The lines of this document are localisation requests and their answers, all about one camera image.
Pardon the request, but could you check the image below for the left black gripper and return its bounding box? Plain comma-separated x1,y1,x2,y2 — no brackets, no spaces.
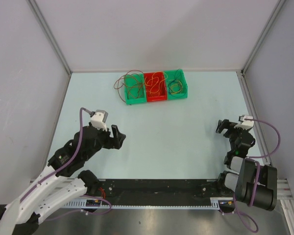
84,123,126,161

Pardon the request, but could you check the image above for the yellow wire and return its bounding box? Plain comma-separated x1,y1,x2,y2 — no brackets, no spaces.
168,78,187,95

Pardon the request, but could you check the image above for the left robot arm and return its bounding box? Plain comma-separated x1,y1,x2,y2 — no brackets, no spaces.
0,125,126,235

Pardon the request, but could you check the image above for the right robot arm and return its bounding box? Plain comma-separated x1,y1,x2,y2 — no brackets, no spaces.
216,115,281,211

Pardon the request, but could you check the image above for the left green bin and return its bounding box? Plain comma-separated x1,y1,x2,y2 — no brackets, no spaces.
124,73,147,105

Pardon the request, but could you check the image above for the green bin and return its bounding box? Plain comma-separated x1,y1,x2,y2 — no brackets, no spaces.
164,69,188,100
124,73,147,105

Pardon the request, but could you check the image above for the red bin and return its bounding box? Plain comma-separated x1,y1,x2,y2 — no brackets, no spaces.
144,71,167,102

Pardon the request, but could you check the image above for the right green bin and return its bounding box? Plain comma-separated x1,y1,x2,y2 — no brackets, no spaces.
164,69,188,100

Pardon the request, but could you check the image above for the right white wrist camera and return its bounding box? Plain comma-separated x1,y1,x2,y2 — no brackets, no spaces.
234,115,254,130

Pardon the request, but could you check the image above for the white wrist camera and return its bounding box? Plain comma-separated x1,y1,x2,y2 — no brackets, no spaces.
234,115,254,130
90,110,108,131

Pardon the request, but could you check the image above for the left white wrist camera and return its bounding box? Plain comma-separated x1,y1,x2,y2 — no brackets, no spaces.
90,110,108,131

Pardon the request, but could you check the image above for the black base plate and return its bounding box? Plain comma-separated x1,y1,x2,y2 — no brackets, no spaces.
85,179,233,208

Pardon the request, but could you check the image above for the grey slotted cable duct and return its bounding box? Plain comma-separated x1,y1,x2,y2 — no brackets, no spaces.
62,198,220,210

